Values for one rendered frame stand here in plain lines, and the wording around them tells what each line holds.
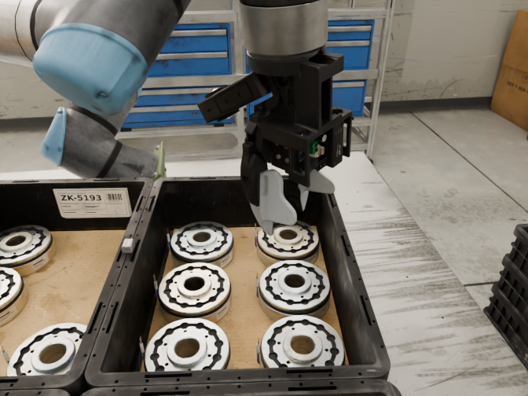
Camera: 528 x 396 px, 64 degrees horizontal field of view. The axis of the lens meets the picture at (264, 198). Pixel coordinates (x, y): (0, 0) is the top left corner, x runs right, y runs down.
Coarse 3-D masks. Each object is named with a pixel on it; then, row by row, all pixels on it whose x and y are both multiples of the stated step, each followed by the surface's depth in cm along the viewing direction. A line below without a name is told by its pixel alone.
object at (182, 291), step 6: (186, 276) 61; (192, 276) 61; (198, 276) 61; (204, 276) 61; (180, 282) 60; (186, 282) 61; (204, 282) 60; (210, 282) 60; (180, 288) 59; (204, 288) 59; (210, 288) 60; (180, 294) 59; (186, 294) 58; (192, 294) 58; (198, 294) 58; (204, 294) 59
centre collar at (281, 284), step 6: (288, 270) 62; (294, 270) 62; (300, 270) 62; (282, 276) 61; (288, 276) 62; (294, 276) 62; (300, 276) 62; (306, 276) 61; (282, 282) 60; (306, 282) 60; (282, 288) 59; (288, 288) 59; (294, 288) 59; (300, 288) 59; (306, 288) 59; (294, 294) 59; (300, 294) 59
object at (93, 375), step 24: (144, 216) 63; (336, 216) 63; (144, 240) 59; (120, 288) 50; (360, 288) 50; (120, 312) 48; (360, 312) 48; (96, 360) 42; (384, 360) 42; (96, 384) 40; (120, 384) 40; (144, 384) 40; (168, 384) 40
